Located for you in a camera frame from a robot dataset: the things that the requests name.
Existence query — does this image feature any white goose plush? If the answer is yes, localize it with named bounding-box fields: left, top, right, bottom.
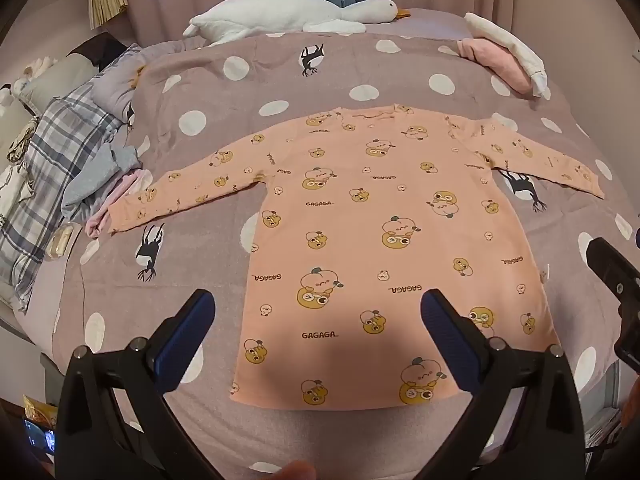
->
left=182, top=0, right=413, bottom=47

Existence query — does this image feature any white folded cloth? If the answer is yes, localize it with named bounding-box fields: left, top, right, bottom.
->
left=462, top=11, right=551, bottom=98

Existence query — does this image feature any dark brown cloth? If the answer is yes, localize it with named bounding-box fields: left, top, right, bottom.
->
left=67, top=32, right=128, bottom=68

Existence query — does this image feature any beige pillow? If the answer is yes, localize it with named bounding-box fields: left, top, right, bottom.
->
left=22, top=52, right=108, bottom=111
left=0, top=100, right=36, bottom=161

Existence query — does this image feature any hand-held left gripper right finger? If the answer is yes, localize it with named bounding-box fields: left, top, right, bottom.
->
left=420, top=288, right=587, bottom=480

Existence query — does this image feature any white printed cloth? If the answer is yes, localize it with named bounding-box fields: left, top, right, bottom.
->
left=0, top=117, right=43, bottom=241

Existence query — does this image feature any mauve polka dot blanket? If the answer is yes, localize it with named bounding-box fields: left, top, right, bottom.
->
left=50, top=30, right=636, bottom=480

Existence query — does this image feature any pink folded cloth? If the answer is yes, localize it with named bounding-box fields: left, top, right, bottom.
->
left=457, top=37, right=533, bottom=95

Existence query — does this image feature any grey garment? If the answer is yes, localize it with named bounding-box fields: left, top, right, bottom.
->
left=62, top=142, right=143, bottom=221

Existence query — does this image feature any lilac duvet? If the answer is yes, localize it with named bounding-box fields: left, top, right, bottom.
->
left=90, top=37, right=261, bottom=123

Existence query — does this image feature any orange cartoon print shirt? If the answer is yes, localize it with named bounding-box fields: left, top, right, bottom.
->
left=107, top=102, right=606, bottom=412

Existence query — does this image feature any yellow packet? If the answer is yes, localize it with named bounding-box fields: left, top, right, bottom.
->
left=22, top=395, right=58, bottom=428

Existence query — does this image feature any small clear case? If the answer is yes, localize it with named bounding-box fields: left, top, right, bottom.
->
left=49, top=222, right=76, bottom=258

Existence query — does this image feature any pink garment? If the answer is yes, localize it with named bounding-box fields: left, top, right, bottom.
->
left=85, top=167, right=153, bottom=238

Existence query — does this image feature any white plush toy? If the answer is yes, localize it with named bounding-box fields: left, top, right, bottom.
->
left=0, top=57, right=56, bottom=106

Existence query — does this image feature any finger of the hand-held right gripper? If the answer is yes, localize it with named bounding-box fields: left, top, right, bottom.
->
left=586, top=237, right=640, bottom=313

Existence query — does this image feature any person's left hand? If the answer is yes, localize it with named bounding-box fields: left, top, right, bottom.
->
left=277, top=460, right=317, bottom=480

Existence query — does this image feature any plaid quilt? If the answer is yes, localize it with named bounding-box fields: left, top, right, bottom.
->
left=0, top=77, right=136, bottom=313

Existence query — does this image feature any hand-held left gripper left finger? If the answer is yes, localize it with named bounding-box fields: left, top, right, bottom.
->
left=54, top=288, right=221, bottom=480

